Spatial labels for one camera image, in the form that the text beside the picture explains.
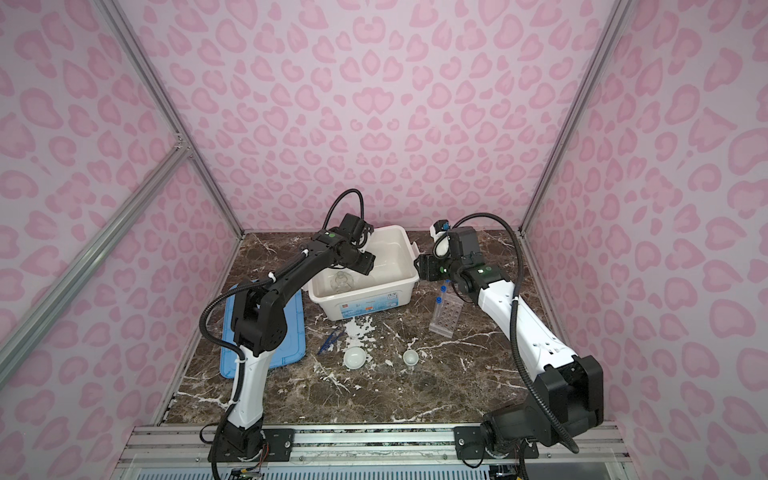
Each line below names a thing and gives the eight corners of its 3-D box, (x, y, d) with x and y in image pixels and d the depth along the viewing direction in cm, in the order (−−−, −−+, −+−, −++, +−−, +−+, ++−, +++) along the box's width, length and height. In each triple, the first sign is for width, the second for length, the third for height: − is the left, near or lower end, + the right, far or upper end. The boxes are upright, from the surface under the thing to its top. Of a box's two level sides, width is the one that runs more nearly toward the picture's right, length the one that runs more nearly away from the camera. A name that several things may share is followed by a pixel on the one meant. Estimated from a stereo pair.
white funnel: (341, 358, 89) (340, 356, 88) (356, 345, 92) (355, 342, 90) (355, 373, 87) (354, 371, 85) (369, 359, 89) (369, 356, 88)
